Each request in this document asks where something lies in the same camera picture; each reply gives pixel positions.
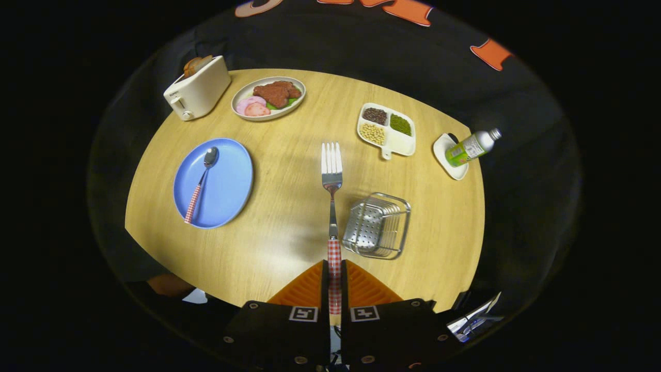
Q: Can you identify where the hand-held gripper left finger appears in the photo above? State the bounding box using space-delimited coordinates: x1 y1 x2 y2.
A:
223 260 331 368

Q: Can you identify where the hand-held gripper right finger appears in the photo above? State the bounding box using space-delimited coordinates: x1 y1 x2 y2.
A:
341 260 455 370

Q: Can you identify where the fork with red checked handle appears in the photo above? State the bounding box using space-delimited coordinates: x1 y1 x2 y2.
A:
321 142 343 316

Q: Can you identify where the spoon with red checked handle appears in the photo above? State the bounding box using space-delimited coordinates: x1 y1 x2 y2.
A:
184 147 219 225

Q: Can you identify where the shiny metal object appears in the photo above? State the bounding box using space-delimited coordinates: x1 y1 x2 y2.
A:
447 292 504 343

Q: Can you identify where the blue round plate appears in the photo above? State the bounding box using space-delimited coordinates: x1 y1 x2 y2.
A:
173 138 254 229

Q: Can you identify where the white divided dish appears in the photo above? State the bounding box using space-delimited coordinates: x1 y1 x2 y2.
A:
357 102 417 160

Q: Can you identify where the pile of yellow soybeans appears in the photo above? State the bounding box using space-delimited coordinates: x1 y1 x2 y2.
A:
359 123 386 146

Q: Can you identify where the small white dish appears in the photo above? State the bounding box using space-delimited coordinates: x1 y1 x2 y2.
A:
433 133 469 181

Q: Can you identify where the pile of green beans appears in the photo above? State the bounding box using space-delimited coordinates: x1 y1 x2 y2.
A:
389 114 412 136

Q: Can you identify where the silver bottle with green label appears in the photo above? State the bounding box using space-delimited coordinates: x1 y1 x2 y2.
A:
445 128 502 167

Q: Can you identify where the brown fried meat piece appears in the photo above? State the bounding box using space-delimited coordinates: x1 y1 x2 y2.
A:
253 81 302 109

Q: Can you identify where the pale pink ham slice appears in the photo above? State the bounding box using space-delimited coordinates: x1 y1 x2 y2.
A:
235 96 267 115

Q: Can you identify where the white oval plate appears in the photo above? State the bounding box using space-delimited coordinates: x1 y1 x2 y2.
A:
231 76 307 122

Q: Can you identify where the cream white toaster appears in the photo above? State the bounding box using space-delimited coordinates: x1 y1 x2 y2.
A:
164 55 232 121

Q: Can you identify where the metal wire cutlery basket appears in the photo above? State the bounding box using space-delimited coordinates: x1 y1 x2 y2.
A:
342 192 412 260

